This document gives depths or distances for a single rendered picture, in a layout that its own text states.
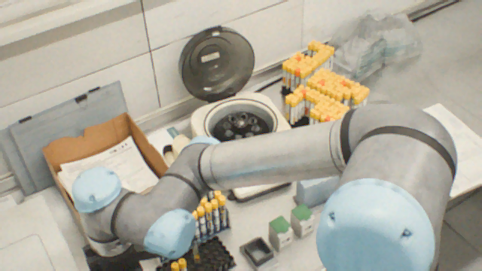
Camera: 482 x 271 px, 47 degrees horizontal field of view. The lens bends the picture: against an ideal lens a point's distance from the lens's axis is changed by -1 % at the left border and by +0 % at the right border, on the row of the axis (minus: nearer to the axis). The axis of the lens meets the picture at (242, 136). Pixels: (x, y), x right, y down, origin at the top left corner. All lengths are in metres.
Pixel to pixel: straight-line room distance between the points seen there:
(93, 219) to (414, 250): 0.51
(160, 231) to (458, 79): 1.32
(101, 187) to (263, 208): 0.67
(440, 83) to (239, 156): 1.17
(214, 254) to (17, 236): 0.46
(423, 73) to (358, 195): 1.39
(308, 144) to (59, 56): 0.86
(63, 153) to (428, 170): 1.11
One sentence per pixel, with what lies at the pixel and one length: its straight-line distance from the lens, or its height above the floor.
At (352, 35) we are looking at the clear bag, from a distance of 1.82.
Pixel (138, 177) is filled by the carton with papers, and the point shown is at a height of 0.94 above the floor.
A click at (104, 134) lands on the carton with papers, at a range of 1.55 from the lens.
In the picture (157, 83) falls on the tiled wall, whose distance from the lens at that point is 1.62.
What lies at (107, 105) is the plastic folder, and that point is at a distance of 1.57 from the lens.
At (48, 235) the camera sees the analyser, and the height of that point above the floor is 1.18.
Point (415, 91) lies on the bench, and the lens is 1.85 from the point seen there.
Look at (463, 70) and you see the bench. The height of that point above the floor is 0.87.
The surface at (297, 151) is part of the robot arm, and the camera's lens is 0.76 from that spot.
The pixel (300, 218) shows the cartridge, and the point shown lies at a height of 0.94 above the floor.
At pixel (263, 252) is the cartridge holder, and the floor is 0.89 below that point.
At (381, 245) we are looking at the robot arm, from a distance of 0.56.
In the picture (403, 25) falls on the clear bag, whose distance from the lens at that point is 1.95.
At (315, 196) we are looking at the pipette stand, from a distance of 1.43.
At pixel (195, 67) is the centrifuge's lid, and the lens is 1.60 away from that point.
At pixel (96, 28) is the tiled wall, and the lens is 1.46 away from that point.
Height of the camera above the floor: 2.01
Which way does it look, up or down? 44 degrees down
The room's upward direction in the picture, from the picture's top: 3 degrees counter-clockwise
